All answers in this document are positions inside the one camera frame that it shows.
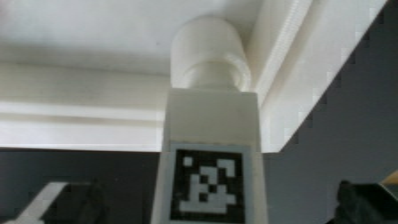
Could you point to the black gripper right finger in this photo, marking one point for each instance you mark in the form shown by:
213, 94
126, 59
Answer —
367, 203

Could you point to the white square tabletop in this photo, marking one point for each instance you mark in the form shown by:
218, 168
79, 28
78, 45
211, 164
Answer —
86, 65

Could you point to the white table leg with tag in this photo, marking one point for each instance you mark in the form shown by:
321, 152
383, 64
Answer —
211, 181

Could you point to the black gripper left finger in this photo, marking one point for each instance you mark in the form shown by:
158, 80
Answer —
67, 204

